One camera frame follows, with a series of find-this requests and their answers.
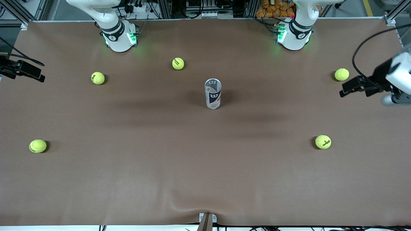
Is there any clear Wilson tennis ball can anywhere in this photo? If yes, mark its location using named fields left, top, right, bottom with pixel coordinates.
left=204, top=78, right=223, bottom=110

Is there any green-lit control board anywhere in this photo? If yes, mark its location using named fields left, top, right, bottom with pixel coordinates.
left=274, top=23, right=287, bottom=45
left=126, top=23, right=139, bottom=46

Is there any orange snack packets pile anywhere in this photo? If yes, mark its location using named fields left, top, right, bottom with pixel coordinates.
left=256, top=0, right=296, bottom=18

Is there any white power strip with plugs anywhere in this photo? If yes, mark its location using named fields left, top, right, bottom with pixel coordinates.
left=124, top=0, right=153, bottom=14

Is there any brown table cover mat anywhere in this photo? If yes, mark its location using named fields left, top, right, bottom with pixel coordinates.
left=0, top=20, right=411, bottom=227

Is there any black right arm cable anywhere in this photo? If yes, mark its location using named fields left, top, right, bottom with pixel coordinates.
left=0, top=36, right=45, bottom=67

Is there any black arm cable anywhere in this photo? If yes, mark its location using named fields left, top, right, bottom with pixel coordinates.
left=0, top=36, right=45, bottom=67
left=352, top=27, right=411, bottom=82

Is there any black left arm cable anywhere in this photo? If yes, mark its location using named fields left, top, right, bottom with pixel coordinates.
left=352, top=27, right=411, bottom=82

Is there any aluminium frame strut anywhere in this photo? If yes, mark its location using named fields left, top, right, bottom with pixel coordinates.
left=0, top=0, right=49, bottom=25
left=384, top=0, right=411, bottom=26

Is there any silver metal clamp bracket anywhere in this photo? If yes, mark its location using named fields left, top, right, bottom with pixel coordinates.
left=199, top=212, right=217, bottom=223

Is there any brown wooden post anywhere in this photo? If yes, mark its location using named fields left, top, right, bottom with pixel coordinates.
left=197, top=213, right=214, bottom=231

